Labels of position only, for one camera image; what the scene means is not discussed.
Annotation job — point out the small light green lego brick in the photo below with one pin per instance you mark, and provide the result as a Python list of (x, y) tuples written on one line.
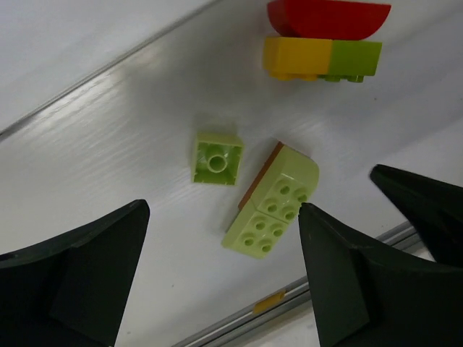
[(216, 158)]

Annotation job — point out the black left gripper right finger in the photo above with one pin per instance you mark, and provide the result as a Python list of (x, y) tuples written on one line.
[(367, 293)]

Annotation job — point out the red yellow green lego stack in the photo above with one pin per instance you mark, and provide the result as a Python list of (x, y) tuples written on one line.
[(325, 40)]

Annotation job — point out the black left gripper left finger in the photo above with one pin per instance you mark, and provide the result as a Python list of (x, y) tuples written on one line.
[(72, 289)]

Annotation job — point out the long light green lego brick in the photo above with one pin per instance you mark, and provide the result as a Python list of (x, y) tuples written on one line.
[(272, 202)]

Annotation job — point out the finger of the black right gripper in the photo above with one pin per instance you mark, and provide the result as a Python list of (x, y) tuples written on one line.
[(434, 208)]

